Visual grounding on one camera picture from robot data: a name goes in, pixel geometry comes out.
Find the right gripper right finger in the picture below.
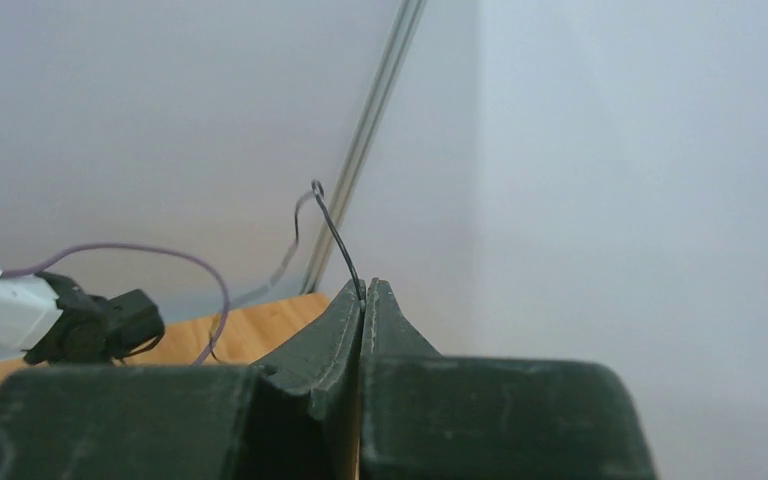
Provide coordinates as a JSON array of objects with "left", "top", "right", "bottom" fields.
[{"left": 359, "top": 279, "right": 658, "bottom": 479}]

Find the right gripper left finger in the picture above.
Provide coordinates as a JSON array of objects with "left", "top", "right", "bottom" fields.
[{"left": 0, "top": 281, "right": 364, "bottom": 479}]

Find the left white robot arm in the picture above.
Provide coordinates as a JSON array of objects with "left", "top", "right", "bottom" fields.
[{"left": 0, "top": 272, "right": 166, "bottom": 365}]

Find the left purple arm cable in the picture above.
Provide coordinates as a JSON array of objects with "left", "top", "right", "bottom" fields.
[{"left": 0, "top": 242, "right": 233, "bottom": 367}]

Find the left aluminium corner post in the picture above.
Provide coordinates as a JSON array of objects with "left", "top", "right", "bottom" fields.
[{"left": 299, "top": 0, "right": 429, "bottom": 296}]

